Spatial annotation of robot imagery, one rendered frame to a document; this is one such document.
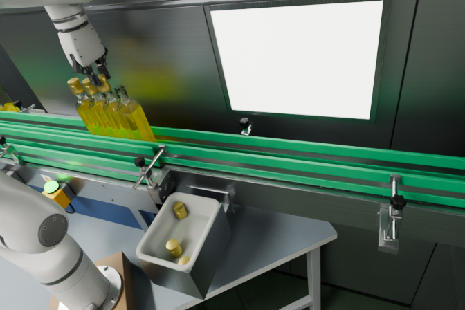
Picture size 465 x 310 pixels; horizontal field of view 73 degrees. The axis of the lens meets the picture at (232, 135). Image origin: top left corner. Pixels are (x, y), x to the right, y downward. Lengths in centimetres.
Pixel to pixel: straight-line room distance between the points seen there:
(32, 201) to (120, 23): 54
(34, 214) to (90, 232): 64
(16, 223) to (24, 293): 66
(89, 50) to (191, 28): 28
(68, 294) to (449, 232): 98
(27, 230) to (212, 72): 60
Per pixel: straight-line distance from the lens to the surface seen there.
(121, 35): 105
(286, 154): 93
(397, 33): 83
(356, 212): 92
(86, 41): 96
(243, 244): 115
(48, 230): 81
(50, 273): 95
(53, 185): 127
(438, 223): 93
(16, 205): 80
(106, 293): 110
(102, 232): 140
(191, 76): 99
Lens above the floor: 173
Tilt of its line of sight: 39 degrees down
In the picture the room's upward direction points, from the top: 13 degrees counter-clockwise
